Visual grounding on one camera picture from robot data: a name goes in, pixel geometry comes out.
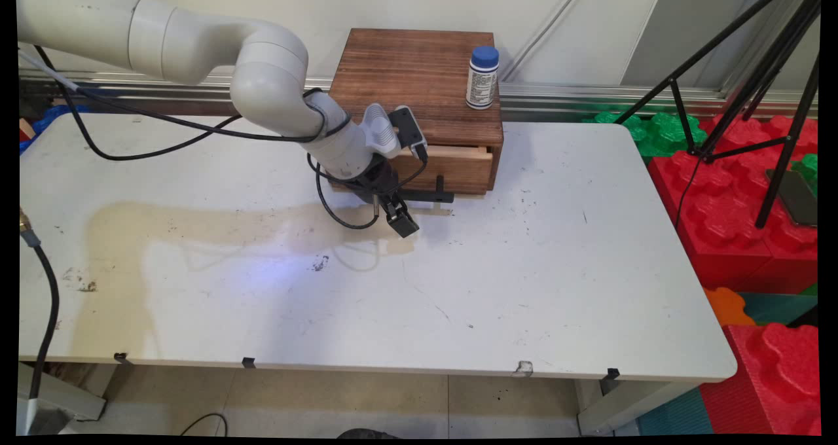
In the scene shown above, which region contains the black floor cable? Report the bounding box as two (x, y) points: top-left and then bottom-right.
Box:
(179, 413), (228, 437)

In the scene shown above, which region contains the orange foam piece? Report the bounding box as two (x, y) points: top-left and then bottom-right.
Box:
(704, 287), (757, 329)

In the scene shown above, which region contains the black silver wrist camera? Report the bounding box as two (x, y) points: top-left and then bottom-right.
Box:
(386, 105), (430, 165)

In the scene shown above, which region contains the aluminium wall rail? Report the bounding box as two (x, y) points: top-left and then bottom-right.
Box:
(18, 71), (819, 122)

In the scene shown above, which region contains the small green foam block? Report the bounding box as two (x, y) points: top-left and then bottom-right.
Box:
(790, 154), (819, 198)

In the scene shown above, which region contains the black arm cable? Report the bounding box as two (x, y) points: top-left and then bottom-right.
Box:
(18, 44), (352, 162)

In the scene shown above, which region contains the dark wooden drawer box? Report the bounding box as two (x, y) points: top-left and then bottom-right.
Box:
(326, 28), (505, 196)

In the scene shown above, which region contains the black cable brass connector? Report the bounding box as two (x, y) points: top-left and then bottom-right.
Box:
(19, 207), (61, 401)

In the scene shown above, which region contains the black tripod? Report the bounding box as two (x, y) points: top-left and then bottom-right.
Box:
(614, 0), (822, 230)

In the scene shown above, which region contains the white table leg frame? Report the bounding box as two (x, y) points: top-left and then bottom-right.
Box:
(575, 378), (700, 436)
(18, 360), (118, 422)

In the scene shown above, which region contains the white bottle blue cap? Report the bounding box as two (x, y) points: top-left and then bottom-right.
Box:
(465, 46), (501, 111)

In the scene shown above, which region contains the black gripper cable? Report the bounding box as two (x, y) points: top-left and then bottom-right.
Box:
(306, 152), (428, 230)

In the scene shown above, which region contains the light wooden drawer black handle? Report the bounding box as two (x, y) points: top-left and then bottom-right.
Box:
(390, 145), (494, 204)

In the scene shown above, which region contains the large red foam block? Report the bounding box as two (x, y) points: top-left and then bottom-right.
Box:
(647, 114), (819, 296)

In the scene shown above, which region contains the teal foam mat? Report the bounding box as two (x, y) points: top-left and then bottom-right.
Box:
(740, 283), (819, 329)
(636, 386), (715, 436)

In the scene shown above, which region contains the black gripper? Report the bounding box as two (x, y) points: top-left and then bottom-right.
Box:
(340, 154), (421, 240)

